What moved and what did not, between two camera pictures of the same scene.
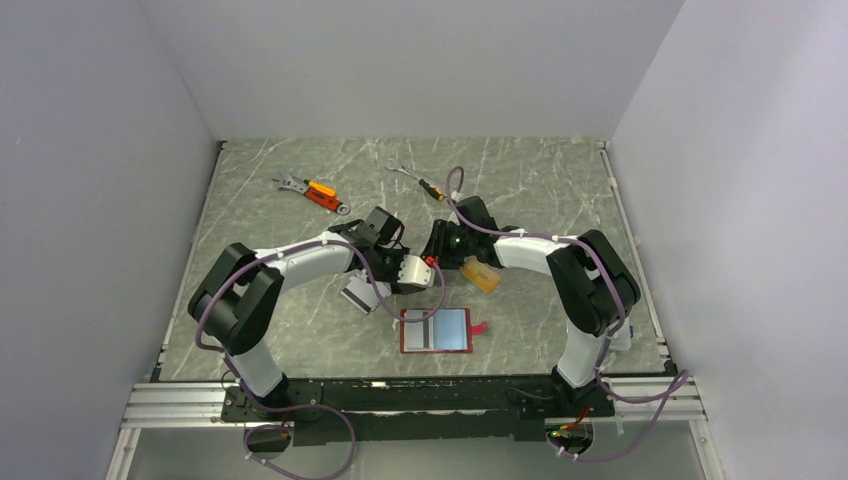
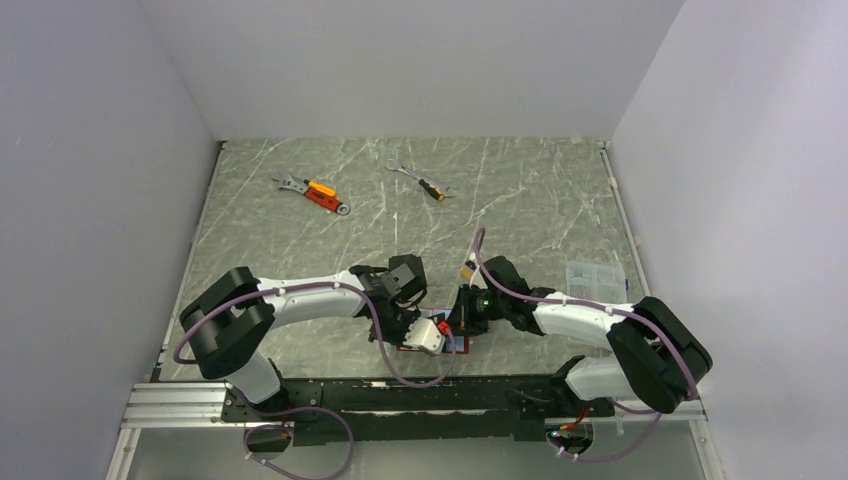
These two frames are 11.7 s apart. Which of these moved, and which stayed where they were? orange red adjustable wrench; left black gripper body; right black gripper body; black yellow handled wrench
Moved: right black gripper body; left black gripper body
Stayed: black yellow handled wrench; orange red adjustable wrench
